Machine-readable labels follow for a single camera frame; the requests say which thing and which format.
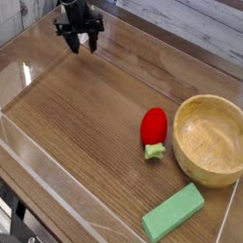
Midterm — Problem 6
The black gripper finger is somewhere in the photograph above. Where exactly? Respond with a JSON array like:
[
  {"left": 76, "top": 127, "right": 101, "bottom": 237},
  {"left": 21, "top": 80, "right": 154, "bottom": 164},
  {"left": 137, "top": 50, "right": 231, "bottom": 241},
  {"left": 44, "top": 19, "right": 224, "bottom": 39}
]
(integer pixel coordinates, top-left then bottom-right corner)
[
  {"left": 88, "top": 31, "right": 98, "bottom": 53},
  {"left": 63, "top": 33, "right": 80, "bottom": 54}
]

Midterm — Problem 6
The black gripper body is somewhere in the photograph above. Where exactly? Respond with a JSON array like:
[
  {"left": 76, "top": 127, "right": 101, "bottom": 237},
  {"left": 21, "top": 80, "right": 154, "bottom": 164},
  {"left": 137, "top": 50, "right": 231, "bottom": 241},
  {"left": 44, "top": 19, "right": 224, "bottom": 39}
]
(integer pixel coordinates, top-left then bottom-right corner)
[{"left": 54, "top": 0, "right": 105, "bottom": 36}]

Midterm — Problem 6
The red plush strawberry toy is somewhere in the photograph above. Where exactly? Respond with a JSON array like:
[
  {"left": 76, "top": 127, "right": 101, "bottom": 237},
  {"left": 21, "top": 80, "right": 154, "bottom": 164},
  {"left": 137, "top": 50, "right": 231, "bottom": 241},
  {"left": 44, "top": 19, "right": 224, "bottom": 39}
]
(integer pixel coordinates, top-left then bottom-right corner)
[{"left": 140, "top": 107, "right": 168, "bottom": 160}]

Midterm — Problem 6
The wooden bowl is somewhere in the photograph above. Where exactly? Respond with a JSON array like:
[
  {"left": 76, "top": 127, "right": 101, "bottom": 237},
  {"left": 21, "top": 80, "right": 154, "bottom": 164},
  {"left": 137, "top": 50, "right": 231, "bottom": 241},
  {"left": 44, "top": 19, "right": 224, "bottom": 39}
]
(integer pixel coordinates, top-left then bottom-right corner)
[{"left": 172, "top": 94, "right": 243, "bottom": 189}]

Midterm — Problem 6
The black table leg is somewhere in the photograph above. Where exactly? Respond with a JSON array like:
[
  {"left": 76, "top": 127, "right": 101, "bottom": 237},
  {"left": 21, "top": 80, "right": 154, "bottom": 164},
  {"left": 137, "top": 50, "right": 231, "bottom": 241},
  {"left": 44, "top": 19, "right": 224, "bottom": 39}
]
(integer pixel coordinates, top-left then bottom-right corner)
[{"left": 15, "top": 201, "right": 26, "bottom": 220}]

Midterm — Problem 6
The green rectangular block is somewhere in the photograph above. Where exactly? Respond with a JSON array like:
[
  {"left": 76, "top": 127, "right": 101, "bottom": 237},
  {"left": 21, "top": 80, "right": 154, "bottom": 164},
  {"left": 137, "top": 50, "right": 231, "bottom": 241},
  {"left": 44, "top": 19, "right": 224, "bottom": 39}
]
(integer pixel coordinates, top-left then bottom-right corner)
[{"left": 141, "top": 183, "right": 205, "bottom": 243}]

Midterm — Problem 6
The clear acrylic corner bracket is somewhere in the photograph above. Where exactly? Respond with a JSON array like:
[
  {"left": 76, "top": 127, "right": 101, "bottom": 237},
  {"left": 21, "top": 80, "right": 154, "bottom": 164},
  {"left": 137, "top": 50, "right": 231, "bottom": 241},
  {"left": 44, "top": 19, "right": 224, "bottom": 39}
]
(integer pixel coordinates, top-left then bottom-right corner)
[{"left": 61, "top": 5, "right": 94, "bottom": 45}]

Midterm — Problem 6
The clear acrylic tray wall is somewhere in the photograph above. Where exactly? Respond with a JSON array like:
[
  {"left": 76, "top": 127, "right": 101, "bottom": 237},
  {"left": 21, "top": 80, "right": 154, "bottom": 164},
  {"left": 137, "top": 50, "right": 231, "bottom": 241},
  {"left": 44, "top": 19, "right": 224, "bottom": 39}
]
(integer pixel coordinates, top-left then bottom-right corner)
[{"left": 0, "top": 14, "right": 243, "bottom": 243}]

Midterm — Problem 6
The black metal bracket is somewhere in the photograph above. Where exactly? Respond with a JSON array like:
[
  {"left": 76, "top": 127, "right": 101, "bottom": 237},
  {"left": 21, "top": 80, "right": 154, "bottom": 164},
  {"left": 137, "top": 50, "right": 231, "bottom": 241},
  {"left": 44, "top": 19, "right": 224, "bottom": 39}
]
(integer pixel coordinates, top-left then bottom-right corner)
[{"left": 10, "top": 213, "right": 43, "bottom": 243}]

